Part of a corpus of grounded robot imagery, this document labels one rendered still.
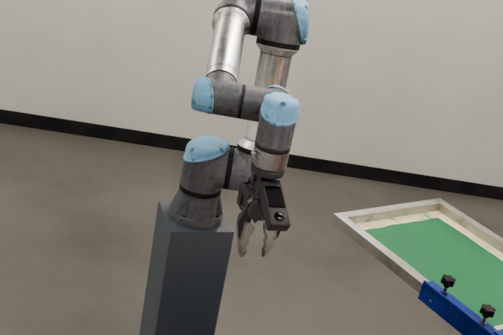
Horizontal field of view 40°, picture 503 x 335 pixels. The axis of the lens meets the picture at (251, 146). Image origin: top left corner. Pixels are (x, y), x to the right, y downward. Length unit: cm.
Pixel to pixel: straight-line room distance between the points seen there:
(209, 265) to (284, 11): 72
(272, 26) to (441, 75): 375
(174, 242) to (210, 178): 20
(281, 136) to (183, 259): 66
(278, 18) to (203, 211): 56
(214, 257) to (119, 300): 174
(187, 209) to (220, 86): 53
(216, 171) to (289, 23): 43
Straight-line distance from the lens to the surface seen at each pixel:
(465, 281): 252
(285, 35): 177
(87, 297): 363
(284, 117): 135
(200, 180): 184
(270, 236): 149
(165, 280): 194
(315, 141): 541
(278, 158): 139
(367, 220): 270
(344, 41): 519
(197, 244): 189
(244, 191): 146
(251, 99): 145
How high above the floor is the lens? 213
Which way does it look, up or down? 22 degrees down
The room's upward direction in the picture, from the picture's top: 11 degrees clockwise
